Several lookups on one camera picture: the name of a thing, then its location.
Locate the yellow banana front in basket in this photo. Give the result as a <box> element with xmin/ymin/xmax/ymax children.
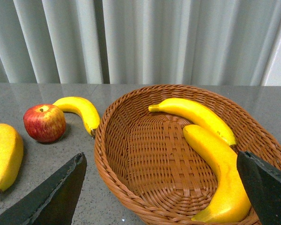
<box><xmin>183</xmin><ymin>125</ymin><xmax>251</xmax><ymax>223</ymax></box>

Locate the yellow banana rear in basket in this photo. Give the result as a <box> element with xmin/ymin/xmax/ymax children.
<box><xmin>148</xmin><ymin>97</ymin><xmax>237</xmax><ymax>146</ymax></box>

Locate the yellow curved banana on table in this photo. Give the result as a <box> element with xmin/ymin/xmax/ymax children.
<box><xmin>53</xmin><ymin>97</ymin><xmax>100</xmax><ymax>138</ymax></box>

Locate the yellow banana in basket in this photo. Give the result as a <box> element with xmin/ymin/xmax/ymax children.
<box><xmin>148</xmin><ymin>97</ymin><xmax>237</xmax><ymax>146</ymax></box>
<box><xmin>183</xmin><ymin>125</ymin><xmax>251</xmax><ymax>223</ymax></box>

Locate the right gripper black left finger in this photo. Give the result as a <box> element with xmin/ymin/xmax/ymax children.
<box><xmin>0</xmin><ymin>153</ymin><xmax>87</xmax><ymax>225</ymax></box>

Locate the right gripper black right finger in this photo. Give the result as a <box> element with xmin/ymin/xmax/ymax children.
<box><xmin>237</xmin><ymin>151</ymin><xmax>281</xmax><ymax>225</ymax></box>

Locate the grey pleated curtain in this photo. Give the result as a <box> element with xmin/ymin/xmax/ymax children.
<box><xmin>0</xmin><ymin>0</ymin><xmax>281</xmax><ymax>86</ymax></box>

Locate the brown wicker basket right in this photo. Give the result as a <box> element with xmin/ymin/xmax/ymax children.
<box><xmin>94</xmin><ymin>84</ymin><xmax>281</xmax><ymax>225</ymax></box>

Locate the red yellow apple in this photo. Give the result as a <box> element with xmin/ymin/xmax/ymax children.
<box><xmin>23</xmin><ymin>104</ymin><xmax>67</xmax><ymax>143</ymax></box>

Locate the yellow banana at left edge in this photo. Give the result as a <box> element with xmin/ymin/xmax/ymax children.
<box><xmin>0</xmin><ymin>123</ymin><xmax>24</xmax><ymax>194</ymax></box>

